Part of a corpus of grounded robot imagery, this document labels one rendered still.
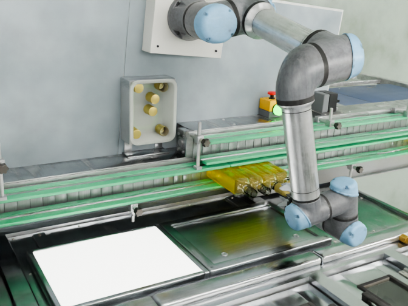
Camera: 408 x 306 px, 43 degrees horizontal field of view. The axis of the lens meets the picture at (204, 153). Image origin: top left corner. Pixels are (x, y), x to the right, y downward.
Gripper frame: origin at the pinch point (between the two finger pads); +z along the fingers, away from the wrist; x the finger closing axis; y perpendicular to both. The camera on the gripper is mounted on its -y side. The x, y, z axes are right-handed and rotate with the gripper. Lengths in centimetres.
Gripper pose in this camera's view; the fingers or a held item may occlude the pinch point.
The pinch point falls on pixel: (285, 190)
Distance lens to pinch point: 176.9
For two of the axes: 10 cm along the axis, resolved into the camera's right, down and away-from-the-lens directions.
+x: -0.5, 9.5, 3.1
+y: -8.6, 1.2, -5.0
